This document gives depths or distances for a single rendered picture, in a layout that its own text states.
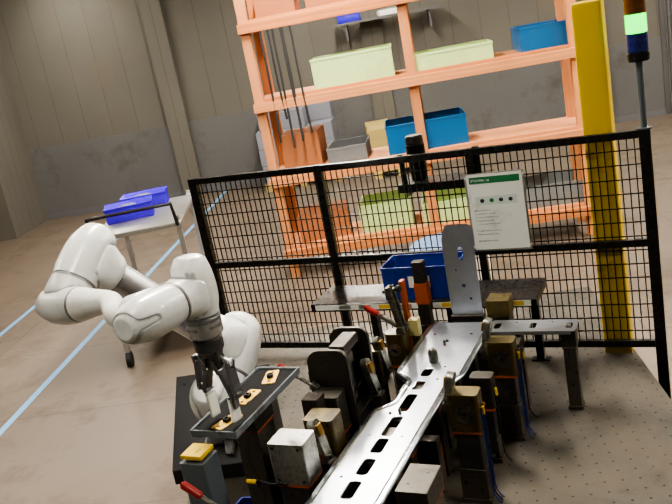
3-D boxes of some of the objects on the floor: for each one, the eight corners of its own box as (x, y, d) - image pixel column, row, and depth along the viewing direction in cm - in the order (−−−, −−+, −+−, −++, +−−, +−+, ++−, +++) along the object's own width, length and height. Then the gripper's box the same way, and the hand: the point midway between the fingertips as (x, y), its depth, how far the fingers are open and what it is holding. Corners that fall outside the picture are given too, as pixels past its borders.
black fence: (688, 529, 309) (659, 130, 267) (248, 491, 392) (174, 183, 351) (689, 507, 321) (660, 123, 279) (262, 475, 405) (191, 175, 363)
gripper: (169, 337, 205) (190, 418, 211) (223, 345, 192) (244, 431, 198) (190, 325, 210) (210, 404, 216) (245, 333, 197) (264, 417, 204)
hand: (224, 407), depth 206 cm, fingers open, 7 cm apart
